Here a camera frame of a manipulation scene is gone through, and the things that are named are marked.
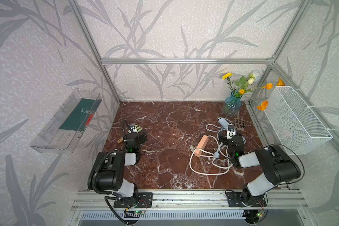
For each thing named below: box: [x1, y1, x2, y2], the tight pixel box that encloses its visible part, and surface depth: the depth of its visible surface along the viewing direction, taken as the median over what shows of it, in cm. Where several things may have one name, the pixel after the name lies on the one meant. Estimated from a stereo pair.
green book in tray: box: [58, 98, 102, 132], surface depth 71 cm
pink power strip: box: [194, 134, 209, 158], surface depth 92 cm
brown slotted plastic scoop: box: [233, 111, 245, 131], surface depth 107 cm
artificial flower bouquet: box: [222, 70, 286, 112], surface depth 100 cm
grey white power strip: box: [217, 117, 229, 128], surface depth 107 cm
